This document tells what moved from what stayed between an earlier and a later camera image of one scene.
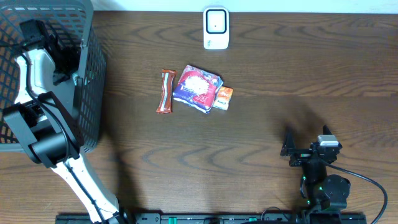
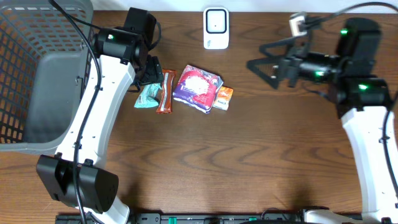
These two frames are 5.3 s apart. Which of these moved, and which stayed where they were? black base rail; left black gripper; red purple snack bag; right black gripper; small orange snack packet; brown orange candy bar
Moved: right black gripper; left black gripper
Stayed: red purple snack bag; black base rail; small orange snack packet; brown orange candy bar
